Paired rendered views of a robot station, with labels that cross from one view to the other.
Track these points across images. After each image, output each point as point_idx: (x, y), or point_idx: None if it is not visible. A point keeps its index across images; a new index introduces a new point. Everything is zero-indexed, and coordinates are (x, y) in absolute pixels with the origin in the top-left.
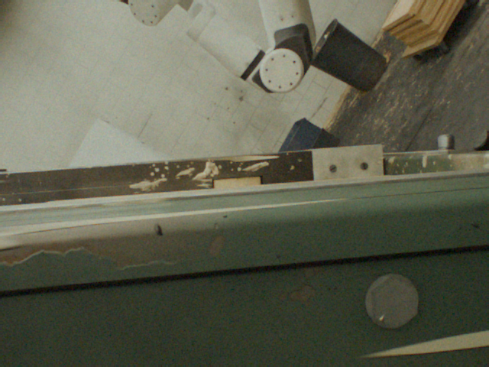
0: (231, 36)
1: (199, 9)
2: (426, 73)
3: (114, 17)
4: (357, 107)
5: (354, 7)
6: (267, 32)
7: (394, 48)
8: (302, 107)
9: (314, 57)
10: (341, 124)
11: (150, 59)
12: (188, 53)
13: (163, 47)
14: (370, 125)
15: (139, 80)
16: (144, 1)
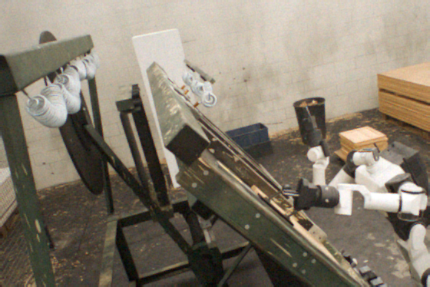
0: (322, 179)
1: (321, 163)
2: (336, 171)
3: None
4: (292, 146)
5: (335, 95)
6: (330, 186)
7: (333, 138)
8: (267, 115)
9: (299, 107)
10: (279, 145)
11: (223, 13)
12: (243, 31)
13: (234, 14)
14: (293, 164)
15: (206, 17)
16: (315, 156)
